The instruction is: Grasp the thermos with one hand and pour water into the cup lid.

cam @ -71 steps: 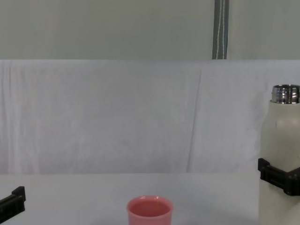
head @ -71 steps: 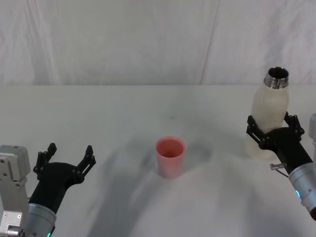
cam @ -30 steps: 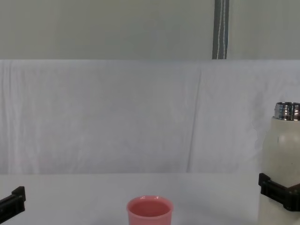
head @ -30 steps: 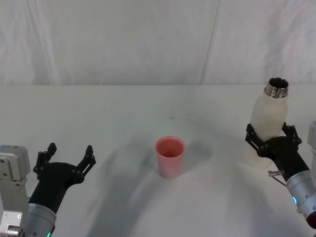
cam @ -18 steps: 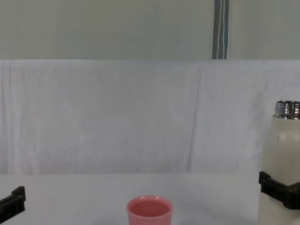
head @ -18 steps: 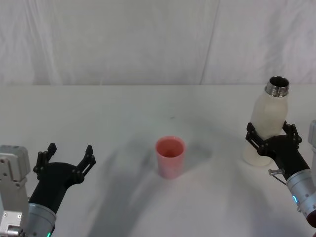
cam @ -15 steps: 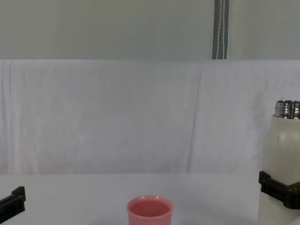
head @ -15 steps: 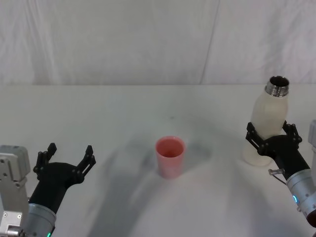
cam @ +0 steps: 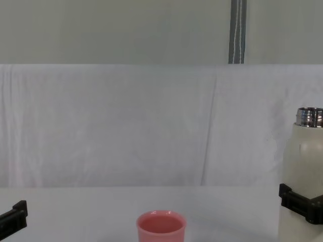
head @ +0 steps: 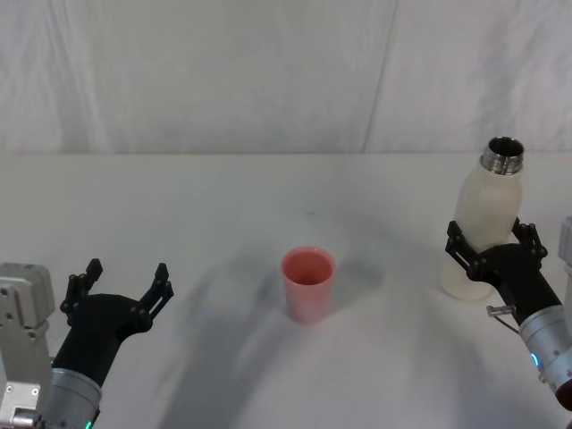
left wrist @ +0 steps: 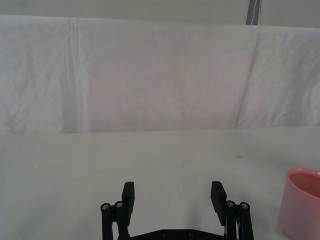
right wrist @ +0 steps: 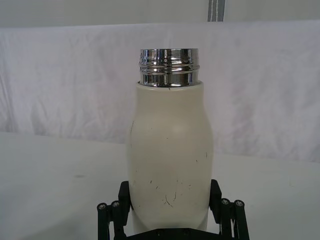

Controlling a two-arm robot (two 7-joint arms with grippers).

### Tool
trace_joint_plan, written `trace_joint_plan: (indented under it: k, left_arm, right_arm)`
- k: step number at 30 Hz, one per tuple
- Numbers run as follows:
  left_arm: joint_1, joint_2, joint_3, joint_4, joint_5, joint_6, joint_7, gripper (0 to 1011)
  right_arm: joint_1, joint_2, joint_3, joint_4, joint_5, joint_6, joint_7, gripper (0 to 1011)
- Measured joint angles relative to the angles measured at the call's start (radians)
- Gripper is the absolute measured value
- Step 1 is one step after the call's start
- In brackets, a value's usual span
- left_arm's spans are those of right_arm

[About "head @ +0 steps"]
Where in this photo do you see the thin cable with silver plug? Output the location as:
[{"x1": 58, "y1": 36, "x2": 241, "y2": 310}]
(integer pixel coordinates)
[{"x1": 485, "y1": 304, "x2": 522, "y2": 334}]

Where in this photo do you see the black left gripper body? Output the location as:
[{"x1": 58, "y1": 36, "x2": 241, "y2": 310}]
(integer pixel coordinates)
[{"x1": 52, "y1": 292, "x2": 151, "y2": 395}]

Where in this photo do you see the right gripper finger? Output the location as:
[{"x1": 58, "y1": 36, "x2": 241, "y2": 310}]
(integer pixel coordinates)
[
  {"x1": 510, "y1": 215, "x2": 550, "y2": 270},
  {"x1": 445, "y1": 220, "x2": 486, "y2": 283}
]

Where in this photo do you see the white table cloth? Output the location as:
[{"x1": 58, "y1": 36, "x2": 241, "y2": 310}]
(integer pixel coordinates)
[{"x1": 0, "y1": 151, "x2": 572, "y2": 429}]

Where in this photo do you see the pink plastic cup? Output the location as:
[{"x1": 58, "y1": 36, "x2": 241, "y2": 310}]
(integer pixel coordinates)
[{"x1": 280, "y1": 245, "x2": 338, "y2": 328}]

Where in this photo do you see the white curtain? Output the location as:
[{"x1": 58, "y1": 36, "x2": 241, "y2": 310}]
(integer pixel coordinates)
[{"x1": 0, "y1": 0, "x2": 572, "y2": 156}]

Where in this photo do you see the cream vacuum bottle steel neck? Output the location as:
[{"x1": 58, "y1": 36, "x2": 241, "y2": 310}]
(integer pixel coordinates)
[{"x1": 438, "y1": 136, "x2": 526, "y2": 302}]

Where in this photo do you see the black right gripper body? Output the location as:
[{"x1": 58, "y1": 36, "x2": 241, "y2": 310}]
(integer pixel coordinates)
[{"x1": 475, "y1": 242, "x2": 564, "y2": 331}]

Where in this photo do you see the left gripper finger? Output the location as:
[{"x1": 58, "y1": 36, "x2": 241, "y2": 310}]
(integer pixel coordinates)
[
  {"x1": 59, "y1": 257, "x2": 105, "y2": 315},
  {"x1": 130, "y1": 262, "x2": 175, "y2": 332}
]

